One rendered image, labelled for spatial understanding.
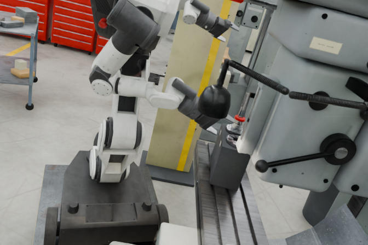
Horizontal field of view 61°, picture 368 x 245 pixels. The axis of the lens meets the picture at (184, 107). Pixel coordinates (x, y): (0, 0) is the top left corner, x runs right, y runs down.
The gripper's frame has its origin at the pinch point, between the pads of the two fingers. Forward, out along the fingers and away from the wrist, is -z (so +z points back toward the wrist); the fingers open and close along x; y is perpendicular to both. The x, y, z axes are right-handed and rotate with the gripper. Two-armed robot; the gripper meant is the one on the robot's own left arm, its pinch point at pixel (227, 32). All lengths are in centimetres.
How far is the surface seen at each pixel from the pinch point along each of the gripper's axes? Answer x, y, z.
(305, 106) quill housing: 58, -77, 25
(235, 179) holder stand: 0, -74, -9
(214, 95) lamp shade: 48, -77, 42
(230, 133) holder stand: 2, -56, -4
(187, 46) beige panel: -73, 48, -19
